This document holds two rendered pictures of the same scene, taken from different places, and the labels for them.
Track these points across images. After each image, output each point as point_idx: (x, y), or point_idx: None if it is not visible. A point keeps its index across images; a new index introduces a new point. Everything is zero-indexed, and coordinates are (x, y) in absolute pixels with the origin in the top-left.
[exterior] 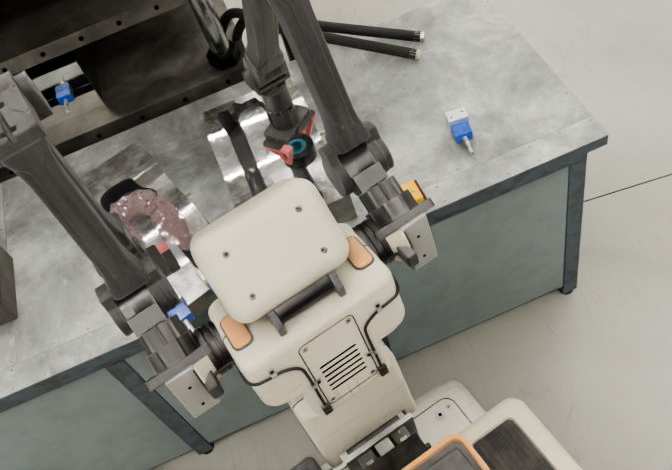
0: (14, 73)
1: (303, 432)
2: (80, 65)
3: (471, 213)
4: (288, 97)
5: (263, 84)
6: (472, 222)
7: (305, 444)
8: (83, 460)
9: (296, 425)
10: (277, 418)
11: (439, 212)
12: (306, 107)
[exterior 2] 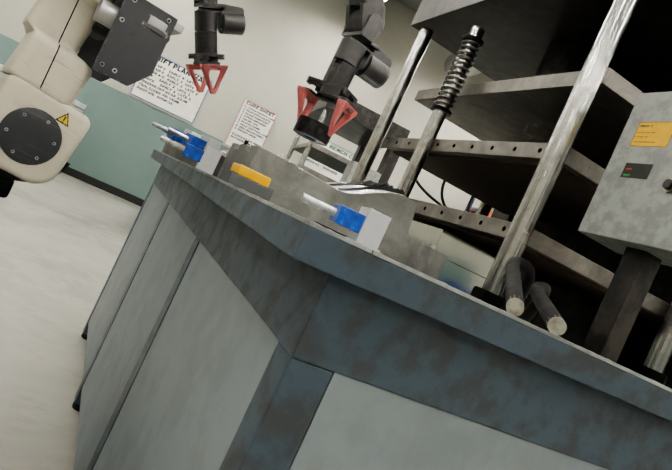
0: (424, 214)
1: (38, 453)
2: (444, 240)
3: (223, 292)
4: (345, 50)
5: (347, 22)
6: (211, 316)
7: (22, 448)
8: (112, 294)
9: (51, 453)
10: (72, 448)
11: (218, 191)
12: (348, 89)
